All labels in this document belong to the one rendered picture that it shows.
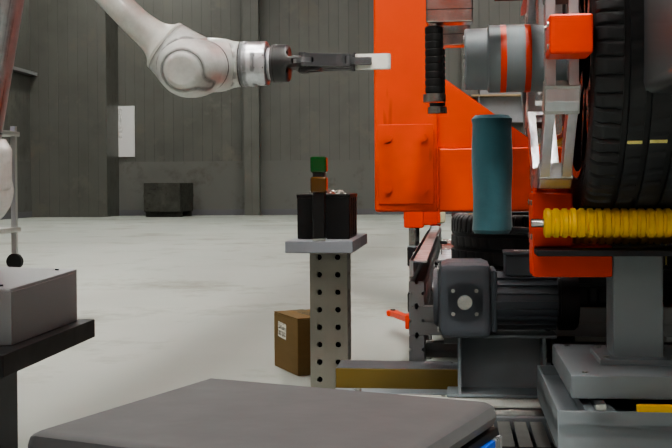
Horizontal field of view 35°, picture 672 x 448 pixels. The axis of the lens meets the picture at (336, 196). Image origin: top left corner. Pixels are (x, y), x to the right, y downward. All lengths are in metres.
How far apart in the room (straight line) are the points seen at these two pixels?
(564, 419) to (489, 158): 0.60
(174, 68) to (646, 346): 1.09
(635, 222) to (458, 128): 0.72
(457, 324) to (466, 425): 1.34
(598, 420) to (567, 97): 0.60
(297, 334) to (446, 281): 0.93
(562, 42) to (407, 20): 0.86
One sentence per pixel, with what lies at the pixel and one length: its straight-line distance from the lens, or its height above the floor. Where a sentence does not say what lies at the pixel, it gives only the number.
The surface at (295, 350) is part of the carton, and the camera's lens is 3.32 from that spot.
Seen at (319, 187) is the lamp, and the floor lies 0.58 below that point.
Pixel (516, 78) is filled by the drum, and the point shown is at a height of 0.80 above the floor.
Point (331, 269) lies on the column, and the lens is 2.83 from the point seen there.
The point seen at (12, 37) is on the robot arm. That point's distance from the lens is 2.38.
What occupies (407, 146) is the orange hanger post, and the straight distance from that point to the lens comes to 2.67.
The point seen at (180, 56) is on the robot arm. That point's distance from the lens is 1.90.
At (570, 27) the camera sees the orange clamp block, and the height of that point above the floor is 0.86.
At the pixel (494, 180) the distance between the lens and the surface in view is 2.32.
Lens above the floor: 0.59
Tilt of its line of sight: 1 degrees down
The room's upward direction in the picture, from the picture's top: straight up
